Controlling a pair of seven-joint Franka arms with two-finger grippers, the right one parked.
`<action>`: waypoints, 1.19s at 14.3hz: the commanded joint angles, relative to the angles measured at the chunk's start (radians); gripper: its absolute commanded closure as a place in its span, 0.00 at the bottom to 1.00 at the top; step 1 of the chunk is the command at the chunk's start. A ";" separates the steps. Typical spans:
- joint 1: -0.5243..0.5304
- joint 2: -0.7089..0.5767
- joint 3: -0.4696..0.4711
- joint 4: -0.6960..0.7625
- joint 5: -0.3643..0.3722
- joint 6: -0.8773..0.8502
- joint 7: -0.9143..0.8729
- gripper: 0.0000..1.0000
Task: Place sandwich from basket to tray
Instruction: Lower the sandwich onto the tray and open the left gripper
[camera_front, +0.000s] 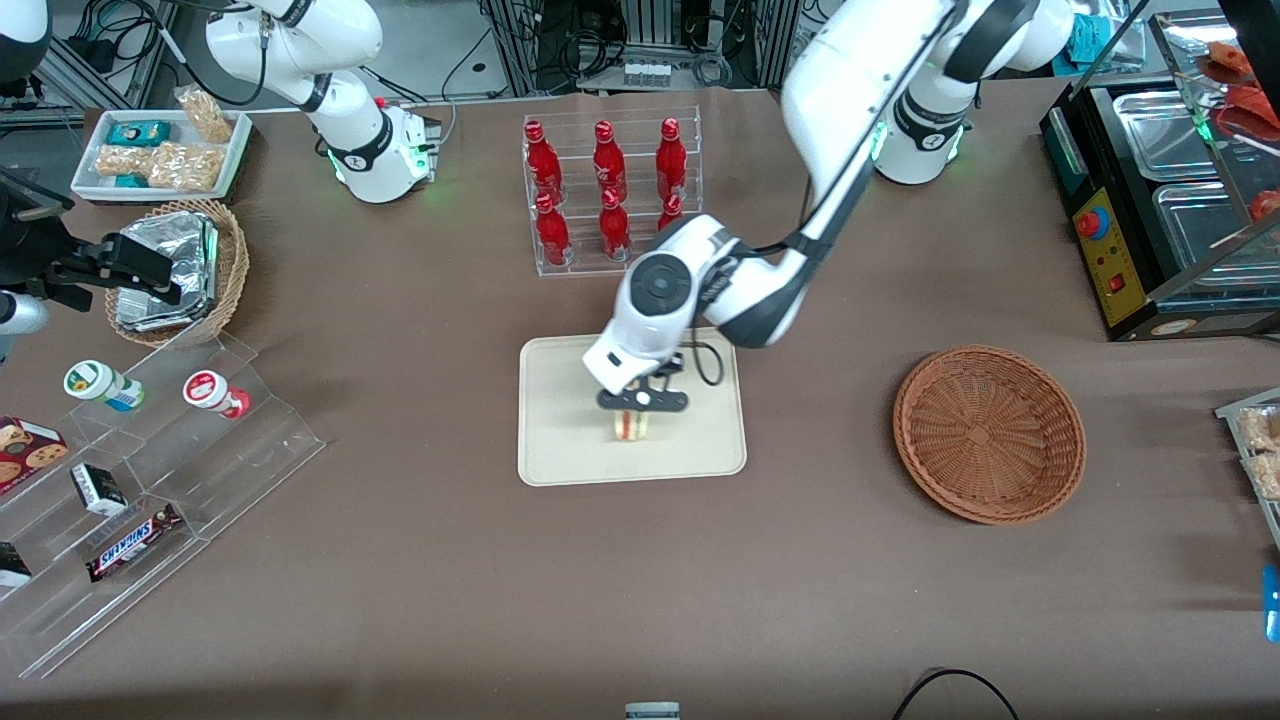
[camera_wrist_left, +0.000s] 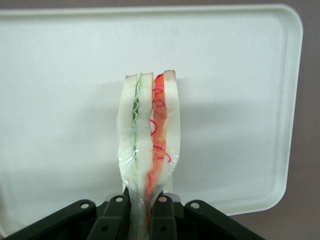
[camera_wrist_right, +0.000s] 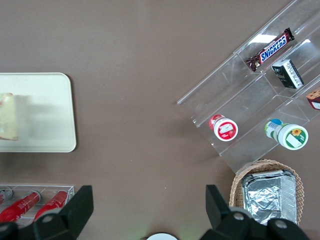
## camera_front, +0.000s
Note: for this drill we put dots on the clear bag of puffed snacks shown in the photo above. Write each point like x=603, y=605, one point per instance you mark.
x=122, y=160
x=205, y=115
x=185, y=166

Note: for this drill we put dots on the grey device edge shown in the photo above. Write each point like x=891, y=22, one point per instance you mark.
x=652, y=712

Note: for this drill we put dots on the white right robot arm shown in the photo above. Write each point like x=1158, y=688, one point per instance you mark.
x=300, y=50

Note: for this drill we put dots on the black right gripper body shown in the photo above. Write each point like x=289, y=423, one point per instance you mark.
x=42, y=258

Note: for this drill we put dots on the steel warmer pan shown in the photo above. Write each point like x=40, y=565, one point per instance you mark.
x=1200, y=235
x=1160, y=135

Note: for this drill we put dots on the silver foil wrapped packs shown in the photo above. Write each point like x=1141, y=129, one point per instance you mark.
x=185, y=250

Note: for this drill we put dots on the small black white carton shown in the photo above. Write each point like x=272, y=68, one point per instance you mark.
x=98, y=490

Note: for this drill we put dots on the red cola bottle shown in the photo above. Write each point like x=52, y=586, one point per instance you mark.
x=670, y=212
x=609, y=165
x=543, y=165
x=671, y=160
x=553, y=235
x=614, y=230

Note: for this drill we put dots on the red capped yogurt bottle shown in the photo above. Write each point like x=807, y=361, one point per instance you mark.
x=212, y=392

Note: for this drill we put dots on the black food warmer cabinet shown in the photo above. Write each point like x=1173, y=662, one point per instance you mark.
x=1100, y=270

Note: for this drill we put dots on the cream plastic serving tray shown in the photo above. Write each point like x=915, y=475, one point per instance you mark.
x=560, y=440

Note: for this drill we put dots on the clear acrylic stepped display stand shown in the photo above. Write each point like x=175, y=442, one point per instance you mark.
x=230, y=470

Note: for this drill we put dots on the teal cloth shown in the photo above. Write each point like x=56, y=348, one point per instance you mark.
x=1088, y=40

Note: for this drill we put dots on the light deep wicker basket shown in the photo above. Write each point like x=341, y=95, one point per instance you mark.
x=232, y=270

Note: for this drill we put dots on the snickers chocolate bar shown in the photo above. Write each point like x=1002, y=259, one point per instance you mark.
x=132, y=542

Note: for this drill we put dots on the red chocolate cookie box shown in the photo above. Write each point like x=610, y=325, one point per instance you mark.
x=25, y=450

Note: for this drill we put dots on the white rectangular snack tray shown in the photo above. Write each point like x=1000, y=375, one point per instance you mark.
x=90, y=180

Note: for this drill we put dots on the brown round wicker basket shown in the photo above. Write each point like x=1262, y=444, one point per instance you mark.
x=985, y=435

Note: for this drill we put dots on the small teal snack packet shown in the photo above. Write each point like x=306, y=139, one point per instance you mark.
x=130, y=181

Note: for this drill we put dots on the white power strip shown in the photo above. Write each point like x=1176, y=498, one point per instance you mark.
x=647, y=74

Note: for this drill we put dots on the triangular sandwich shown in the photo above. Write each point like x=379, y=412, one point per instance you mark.
x=632, y=427

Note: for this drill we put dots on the dark snack pack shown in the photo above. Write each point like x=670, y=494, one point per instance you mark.
x=12, y=566

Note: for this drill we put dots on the blue plastic object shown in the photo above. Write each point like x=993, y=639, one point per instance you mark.
x=1272, y=605

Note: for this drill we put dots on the grey tray with snacks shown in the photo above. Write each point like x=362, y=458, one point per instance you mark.
x=1232, y=410

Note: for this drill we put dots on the clear acrylic bottle rack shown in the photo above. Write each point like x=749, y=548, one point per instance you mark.
x=585, y=268

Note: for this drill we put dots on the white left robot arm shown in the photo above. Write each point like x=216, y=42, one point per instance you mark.
x=860, y=90

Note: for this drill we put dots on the green capped yogurt bottle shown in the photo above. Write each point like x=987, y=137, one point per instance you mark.
x=100, y=384

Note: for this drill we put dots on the red emergency stop button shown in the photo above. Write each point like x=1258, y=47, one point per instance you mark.
x=1093, y=222

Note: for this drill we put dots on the clear bag of crackers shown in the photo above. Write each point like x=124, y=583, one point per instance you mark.
x=1262, y=428
x=1266, y=476

